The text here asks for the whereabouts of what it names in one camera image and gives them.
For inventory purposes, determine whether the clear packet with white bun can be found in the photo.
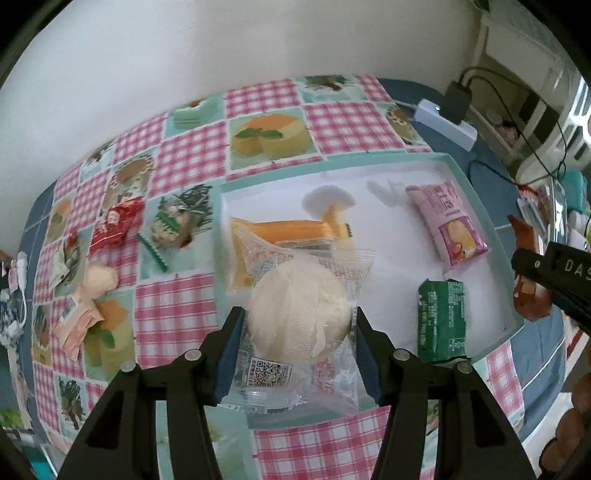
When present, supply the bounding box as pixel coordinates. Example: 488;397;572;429
233;244;376;430

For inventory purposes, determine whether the white shelf unit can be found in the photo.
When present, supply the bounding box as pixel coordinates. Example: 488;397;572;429
471;18;591;185

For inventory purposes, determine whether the dark red snack packet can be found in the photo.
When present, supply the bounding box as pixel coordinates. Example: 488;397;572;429
507;215;552;320

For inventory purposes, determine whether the pink checked printed tablecloth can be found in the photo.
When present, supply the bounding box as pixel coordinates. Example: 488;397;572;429
30;74;525;480

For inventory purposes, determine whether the pink snack packet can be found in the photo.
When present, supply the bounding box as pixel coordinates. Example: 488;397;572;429
405;182;490;273

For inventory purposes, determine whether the white charger cable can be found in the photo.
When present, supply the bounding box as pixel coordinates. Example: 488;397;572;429
14;288;29;335

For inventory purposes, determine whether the teal object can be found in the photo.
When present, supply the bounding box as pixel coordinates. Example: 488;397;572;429
566;168;585;208

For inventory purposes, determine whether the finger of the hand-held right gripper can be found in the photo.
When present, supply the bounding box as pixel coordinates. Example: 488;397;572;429
549;287;591;335
510;241;591;296

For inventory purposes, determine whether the brown lumpy object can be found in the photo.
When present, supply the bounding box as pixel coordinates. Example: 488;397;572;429
545;383;591;467

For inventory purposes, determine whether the black plug adapter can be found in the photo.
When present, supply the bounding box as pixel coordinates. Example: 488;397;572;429
444;82;474;124

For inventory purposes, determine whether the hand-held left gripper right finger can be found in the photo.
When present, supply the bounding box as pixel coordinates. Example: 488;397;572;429
355;307;539;480

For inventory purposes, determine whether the black adapter cable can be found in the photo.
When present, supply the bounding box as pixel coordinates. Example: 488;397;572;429
459;67;568;178

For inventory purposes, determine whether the red candy packet with figure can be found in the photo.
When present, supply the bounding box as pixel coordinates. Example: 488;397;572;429
89;196;145;251

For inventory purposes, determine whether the pink and orange wafer packet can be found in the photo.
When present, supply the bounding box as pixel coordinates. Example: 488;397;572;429
53;295;105;361

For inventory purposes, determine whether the white power strip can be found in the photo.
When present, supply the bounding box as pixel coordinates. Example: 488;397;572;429
413;98;478;151

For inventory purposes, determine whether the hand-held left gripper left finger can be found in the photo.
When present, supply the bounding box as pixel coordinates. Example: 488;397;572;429
55;305;247;480

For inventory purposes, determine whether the white charger plug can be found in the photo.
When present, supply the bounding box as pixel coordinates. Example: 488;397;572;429
15;251;31;291

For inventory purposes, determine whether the orange cake packet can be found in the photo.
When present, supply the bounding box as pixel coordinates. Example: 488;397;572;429
228;216;354;291

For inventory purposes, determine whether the white box with teal rim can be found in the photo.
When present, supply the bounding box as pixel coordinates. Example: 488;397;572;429
213;153;526;416

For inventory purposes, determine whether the green snack packet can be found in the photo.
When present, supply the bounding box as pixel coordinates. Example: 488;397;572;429
417;278;468;361

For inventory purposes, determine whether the small white snack packet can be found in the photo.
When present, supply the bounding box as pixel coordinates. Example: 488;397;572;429
47;248;78;291

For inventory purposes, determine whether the cream jelly cup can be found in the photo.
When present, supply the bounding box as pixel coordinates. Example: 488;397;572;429
76;264;120;303

